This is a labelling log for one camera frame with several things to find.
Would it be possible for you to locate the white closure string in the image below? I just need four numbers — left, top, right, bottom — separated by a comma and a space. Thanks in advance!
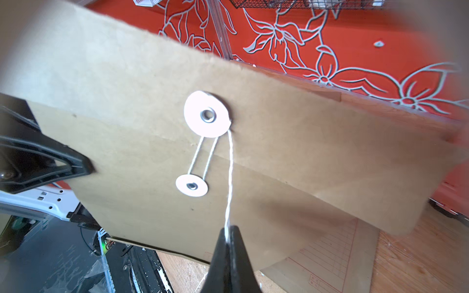
187, 127, 234, 242

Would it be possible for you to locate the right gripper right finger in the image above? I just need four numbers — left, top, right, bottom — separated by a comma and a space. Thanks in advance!
228, 225, 262, 293

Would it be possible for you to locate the kraft file bag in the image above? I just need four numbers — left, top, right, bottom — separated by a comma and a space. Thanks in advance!
1, 1, 469, 269
261, 219, 379, 293

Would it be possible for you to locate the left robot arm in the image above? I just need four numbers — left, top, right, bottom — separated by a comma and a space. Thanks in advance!
1, 94, 100, 230

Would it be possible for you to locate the black wire basket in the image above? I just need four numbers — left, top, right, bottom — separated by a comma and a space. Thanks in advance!
230, 0, 391, 10

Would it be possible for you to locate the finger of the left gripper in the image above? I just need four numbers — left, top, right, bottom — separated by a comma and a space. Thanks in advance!
1, 94, 94, 194

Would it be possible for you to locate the red plastic tool case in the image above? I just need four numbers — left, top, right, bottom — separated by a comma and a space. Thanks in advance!
429, 161, 469, 227

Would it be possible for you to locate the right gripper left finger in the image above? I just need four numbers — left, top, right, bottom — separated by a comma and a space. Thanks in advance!
200, 228, 230, 293

